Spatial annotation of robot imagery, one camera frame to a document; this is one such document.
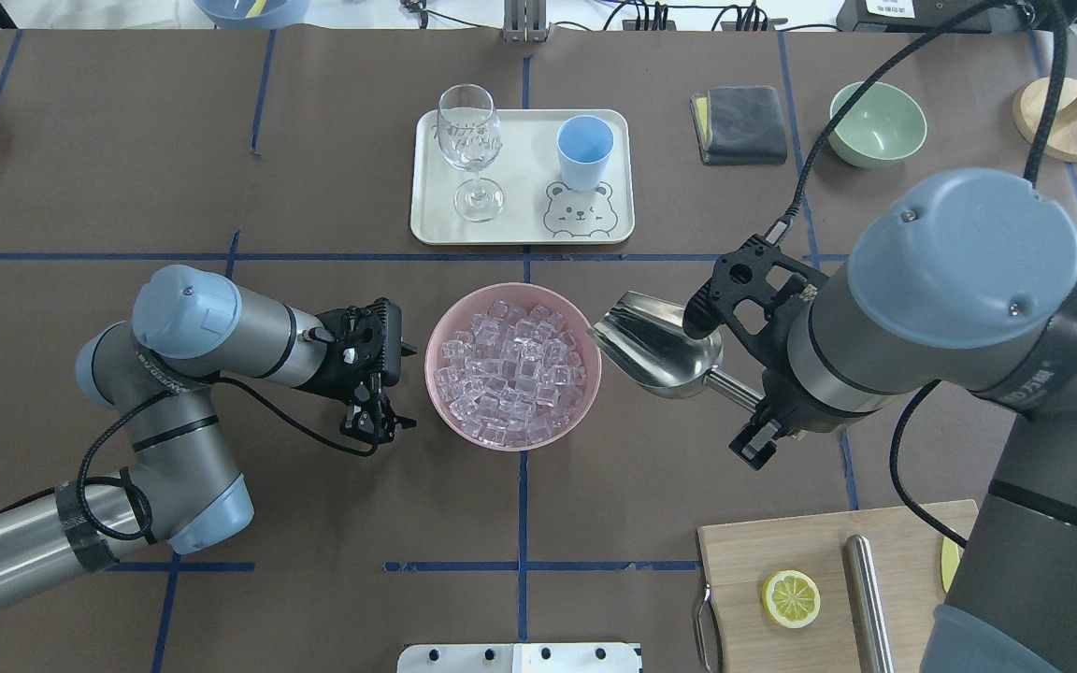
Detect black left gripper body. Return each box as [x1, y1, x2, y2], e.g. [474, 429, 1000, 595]
[310, 298, 416, 407]

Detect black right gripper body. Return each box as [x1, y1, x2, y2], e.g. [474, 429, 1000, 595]
[682, 236, 829, 440]

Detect steel ice scoop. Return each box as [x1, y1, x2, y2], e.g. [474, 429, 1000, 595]
[587, 291, 764, 410]

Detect pink bowl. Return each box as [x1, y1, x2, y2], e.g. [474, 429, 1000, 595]
[424, 282, 603, 452]

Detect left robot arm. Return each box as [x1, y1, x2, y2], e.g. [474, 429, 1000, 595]
[0, 265, 416, 609]

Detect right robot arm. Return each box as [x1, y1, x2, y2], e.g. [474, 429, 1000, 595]
[683, 167, 1077, 672]

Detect clear ice cubes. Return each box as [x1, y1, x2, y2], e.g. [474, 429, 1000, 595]
[434, 299, 590, 446]

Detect blue plastic cup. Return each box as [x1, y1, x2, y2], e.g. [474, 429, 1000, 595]
[556, 115, 614, 192]

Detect wooden cutting board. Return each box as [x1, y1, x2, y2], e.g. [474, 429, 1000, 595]
[696, 499, 981, 673]

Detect halved lemon slice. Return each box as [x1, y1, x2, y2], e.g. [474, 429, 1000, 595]
[761, 569, 822, 629]

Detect grey folded cloth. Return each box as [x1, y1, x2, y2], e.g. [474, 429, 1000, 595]
[691, 86, 787, 166]

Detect green ceramic bowl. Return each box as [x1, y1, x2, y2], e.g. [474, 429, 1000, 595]
[828, 82, 928, 169]

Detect yellow plastic knife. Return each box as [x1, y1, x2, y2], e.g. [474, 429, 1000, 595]
[939, 537, 963, 593]

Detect cream serving tray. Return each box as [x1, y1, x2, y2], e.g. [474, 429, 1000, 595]
[410, 109, 637, 246]

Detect clear wine glass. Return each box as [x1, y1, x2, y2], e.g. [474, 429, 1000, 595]
[437, 82, 505, 222]

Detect blue bowl on desk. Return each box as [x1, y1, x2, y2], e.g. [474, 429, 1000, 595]
[194, 0, 311, 30]

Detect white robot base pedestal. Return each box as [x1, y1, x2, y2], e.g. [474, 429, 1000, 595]
[396, 640, 644, 672]

